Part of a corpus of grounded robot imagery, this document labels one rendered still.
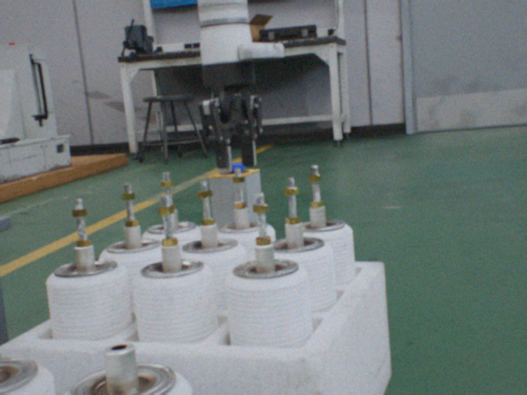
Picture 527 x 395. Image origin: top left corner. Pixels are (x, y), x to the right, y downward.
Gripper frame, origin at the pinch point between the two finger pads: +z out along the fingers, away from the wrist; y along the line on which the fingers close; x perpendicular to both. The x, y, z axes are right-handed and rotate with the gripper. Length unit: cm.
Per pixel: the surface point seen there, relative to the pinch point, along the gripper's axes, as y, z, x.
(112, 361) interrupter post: 53, 8, 21
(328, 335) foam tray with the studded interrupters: 20.8, 17.3, 22.8
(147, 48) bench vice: -339, -45, -278
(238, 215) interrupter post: 1.1, 8.0, 0.2
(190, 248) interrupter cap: 14.2, 9.9, 0.4
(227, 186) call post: -12.1, 5.9, -9.8
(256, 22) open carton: -390, -58, -214
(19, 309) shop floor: -21, 35, -74
